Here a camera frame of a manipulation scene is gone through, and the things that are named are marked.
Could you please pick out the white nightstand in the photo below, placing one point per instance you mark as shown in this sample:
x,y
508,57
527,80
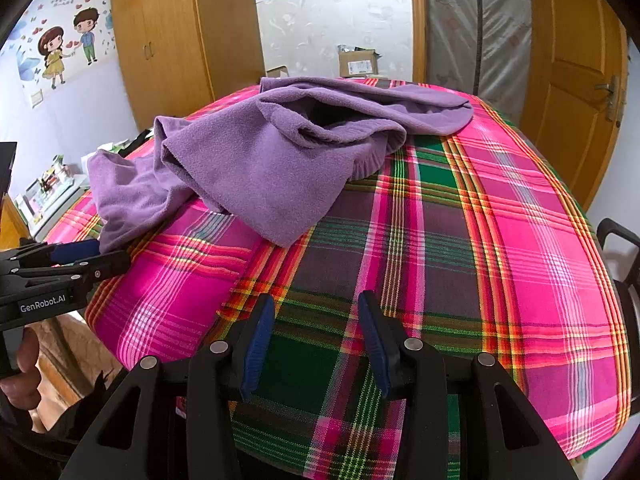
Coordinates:
x,y
55,207

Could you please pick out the brown cardboard box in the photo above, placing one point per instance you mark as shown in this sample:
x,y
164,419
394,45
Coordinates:
x,y
357,65

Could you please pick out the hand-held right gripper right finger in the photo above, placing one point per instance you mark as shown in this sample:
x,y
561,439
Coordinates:
x,y
372,345

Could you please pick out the cluster of small bottles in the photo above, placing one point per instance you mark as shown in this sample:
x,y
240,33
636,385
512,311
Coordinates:
x,y
50,175

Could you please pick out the white cardboard box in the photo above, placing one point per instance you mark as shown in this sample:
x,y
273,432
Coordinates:
x,y
277,72

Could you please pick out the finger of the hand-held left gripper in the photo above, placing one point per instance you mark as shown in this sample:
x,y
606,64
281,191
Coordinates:
x,y
107,266
75,251

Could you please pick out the person's left hand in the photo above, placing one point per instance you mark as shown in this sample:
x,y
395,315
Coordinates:
x,y
25,380

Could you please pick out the plastic-wrapped mattress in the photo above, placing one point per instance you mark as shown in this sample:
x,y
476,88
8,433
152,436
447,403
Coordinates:
x,y
475,25

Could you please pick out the cartoon couple wall sticker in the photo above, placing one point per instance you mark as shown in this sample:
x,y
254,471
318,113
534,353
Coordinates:
x,y
60,50

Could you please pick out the wooden wardrobe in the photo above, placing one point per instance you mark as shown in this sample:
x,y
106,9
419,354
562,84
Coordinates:
x,y
165,35

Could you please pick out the white wall switch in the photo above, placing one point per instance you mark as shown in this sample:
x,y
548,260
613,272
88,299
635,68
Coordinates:
x,y
35,99

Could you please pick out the purple fleece pants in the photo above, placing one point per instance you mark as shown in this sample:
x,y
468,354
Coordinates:
x,y
250,170

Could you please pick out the wooden door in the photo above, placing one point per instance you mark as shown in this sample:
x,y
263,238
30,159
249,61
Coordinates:
x,y
565,60

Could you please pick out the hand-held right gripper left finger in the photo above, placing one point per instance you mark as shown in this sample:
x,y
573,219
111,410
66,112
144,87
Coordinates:
x,y
257,345

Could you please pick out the black cloth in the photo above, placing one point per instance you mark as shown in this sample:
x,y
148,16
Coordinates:
x,y
135,142

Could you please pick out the pink green plaid bed sheet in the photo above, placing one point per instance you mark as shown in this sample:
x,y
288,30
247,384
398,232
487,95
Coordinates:
x,y
500,260

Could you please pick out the wooden door frame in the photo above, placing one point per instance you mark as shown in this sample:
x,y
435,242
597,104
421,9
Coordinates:
x,y
417,20

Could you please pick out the black chair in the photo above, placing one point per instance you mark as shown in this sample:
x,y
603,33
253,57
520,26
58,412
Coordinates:
x,y
625,280

